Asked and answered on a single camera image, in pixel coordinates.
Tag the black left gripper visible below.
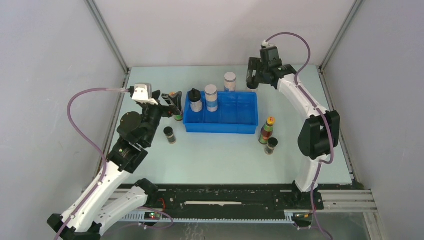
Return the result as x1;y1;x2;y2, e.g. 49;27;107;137
141;90;182;146

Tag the red sauce bottle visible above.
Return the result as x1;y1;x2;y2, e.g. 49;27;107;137
169;92;185;122
258;116;276;145

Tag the black-lid jar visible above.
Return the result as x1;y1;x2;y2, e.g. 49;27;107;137
246;82;259;92
188;88;203;113

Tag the silver-lid blue-label jar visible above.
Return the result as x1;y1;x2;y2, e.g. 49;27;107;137
224;72;237;92
204;84;218;112

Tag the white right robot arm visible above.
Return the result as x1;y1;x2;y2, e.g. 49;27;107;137
246;57;341;209

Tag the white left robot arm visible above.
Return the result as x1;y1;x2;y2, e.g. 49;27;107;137
47;86;183;240

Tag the small black-cap spice jar left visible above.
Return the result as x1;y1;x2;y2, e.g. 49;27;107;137
163;126;177;144

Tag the small black-cap spice jar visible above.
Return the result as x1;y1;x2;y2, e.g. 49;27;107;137
264;137;279;155
163;126;177;144

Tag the blue divided plastic bin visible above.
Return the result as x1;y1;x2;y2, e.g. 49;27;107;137
183;91;259;134

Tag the small black-cap spice jar right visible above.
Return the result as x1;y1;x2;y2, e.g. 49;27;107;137
264;137;279;155

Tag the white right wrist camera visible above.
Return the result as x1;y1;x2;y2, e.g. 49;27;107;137
260;41;282;68

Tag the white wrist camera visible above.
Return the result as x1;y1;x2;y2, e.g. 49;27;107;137
260;41;282;68
128;83;159;105

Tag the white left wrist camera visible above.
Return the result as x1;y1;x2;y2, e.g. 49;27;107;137
128;83;159;105

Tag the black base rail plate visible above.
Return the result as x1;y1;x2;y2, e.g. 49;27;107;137
146;183;324;221

